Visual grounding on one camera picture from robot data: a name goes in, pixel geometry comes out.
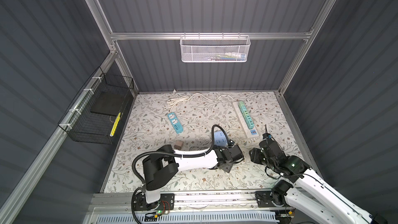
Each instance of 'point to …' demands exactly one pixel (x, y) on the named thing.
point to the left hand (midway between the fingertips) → (225, 161)
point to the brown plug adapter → (178, 144)
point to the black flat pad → (108, 102)
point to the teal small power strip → (177, 125)
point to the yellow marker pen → (115, 124)
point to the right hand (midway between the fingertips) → (253, 154)
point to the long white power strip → (249, 132)
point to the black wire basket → (93, 116)
